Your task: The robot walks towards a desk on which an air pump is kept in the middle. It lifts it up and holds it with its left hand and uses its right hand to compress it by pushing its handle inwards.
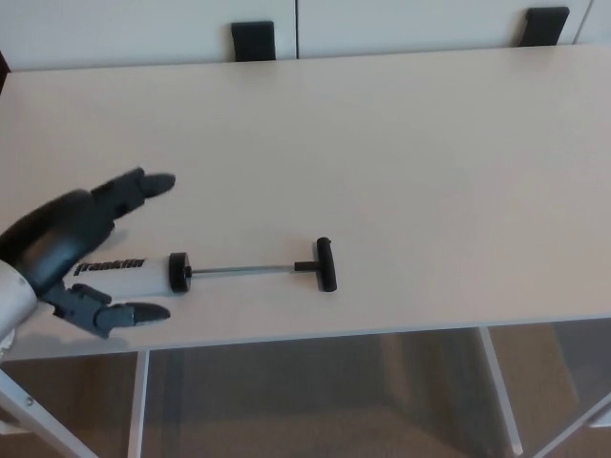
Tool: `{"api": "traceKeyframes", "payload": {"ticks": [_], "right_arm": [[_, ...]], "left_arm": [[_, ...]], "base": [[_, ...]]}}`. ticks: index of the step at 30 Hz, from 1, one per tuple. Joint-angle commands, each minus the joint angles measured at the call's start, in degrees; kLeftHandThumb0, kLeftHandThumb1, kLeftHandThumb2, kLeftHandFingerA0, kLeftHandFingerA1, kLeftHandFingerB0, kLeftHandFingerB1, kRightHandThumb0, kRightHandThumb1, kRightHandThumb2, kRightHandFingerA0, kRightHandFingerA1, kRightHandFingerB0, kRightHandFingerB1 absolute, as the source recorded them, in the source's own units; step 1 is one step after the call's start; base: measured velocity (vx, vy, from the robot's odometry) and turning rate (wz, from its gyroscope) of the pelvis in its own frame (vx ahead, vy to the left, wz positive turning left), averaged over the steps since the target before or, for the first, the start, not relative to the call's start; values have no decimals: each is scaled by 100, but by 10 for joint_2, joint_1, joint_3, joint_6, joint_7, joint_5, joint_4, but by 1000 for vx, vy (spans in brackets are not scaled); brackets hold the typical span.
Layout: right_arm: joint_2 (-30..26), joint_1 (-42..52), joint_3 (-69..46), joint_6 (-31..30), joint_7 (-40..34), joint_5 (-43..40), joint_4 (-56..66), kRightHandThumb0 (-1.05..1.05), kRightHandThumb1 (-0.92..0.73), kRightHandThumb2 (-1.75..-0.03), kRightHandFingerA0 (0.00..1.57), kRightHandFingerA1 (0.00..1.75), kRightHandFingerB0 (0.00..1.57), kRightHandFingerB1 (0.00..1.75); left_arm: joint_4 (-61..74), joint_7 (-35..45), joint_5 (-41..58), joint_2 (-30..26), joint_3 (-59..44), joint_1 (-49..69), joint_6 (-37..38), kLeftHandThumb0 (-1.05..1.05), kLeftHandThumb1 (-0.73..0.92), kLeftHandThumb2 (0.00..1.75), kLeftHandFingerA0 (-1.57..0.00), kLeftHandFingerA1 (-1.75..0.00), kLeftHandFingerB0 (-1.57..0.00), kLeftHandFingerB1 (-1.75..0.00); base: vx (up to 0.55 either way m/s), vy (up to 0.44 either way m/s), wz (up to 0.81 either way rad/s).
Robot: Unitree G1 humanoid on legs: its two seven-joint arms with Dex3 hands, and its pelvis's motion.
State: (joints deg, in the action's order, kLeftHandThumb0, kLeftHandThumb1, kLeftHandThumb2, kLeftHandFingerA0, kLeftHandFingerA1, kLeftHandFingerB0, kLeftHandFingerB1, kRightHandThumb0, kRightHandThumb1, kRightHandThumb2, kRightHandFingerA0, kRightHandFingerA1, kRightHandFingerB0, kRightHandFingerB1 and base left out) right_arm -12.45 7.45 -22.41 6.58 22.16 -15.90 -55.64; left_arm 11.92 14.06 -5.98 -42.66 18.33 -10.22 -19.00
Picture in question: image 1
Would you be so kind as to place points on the white Franklin air pump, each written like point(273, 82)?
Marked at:
point(133, 281)

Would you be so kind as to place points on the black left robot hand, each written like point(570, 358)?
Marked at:
point(62, 253)

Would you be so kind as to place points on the right black wall bracket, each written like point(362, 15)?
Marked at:
point(544, 27)

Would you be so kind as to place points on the left black wall bracket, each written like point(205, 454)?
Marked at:
point(254, 42)

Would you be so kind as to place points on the black wall bracket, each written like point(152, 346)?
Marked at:
point(254, 42)
point(544, 27)

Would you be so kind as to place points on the white desk leg frame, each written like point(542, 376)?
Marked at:
point(138, 405)
point(501, 381)

